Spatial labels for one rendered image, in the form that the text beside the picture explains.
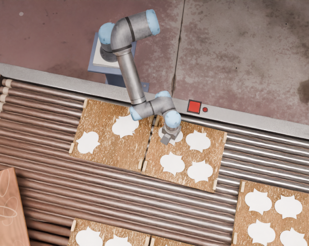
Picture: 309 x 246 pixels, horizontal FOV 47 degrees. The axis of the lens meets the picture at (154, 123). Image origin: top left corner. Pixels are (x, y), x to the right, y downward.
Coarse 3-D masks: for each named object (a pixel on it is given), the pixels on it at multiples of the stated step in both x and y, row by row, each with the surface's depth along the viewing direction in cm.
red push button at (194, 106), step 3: (192, 102) 208; (195, 102) 208; (198, 102) 208; (189, 105) 208; (192, 105) 208; (195, 105) 208; (198, 105) 208; (189, 108) 207; (192, 108) 207; (195, 108) 207; (198, 108) 207; (195, 111) 207; (198, 111) 207
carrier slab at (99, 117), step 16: (96, 112) 206; (112, 112) 206; (128, 112) 206; (80, 128) 204; (96, 128) 203; (144, 128) 203; (112, 144) 201; (128, 144) 201; (144, 144) 201; (96, 160) 198; (112, 160) 198; (128, 160) 198
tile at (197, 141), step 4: (196, 132) 202; (188, 136) 201; (192, 136) 201; (196, 136) 201; (200, 136) 201; (204, 136) 201; (188, 140) 200; (192, 140) 200; (196, 140) 200; (200, 140) 200; (204, 140) 200; (208, 140) 200; (188, 144) 200; (192, 144) 200; (196, 144) 200; (200, 144) 200; (204, 144) 200; (208, 144) 200; (192, 148) 199; (196, 148) 199; (200, 148) 199; (204, 148) 199
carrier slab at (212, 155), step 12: (156, 132) 203; (192, 132) 203; (204, 132) 203; (216, 132) 203; (156, 144) 201; (168, 144) 201; (180, 144) 201; (216, 144) 201; (156, 156) 199; (192, 156) 199; (204, 156) 199; (216, 156) 199; (156, 168) 197; (216, 168) 197; (168, 180) 195; (180, 180) 195; (192, 180) 195
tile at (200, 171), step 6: (192, 162) 197; (204, 162) 197; (192, 168) 196; (198, 168) 196; (204, 168) 196; (210, 168) 196; (192, 174) 195; (198, 174) 195; (204, 174) 195; (210, 174) 195; (198, 180) 194; (204, 180) 194
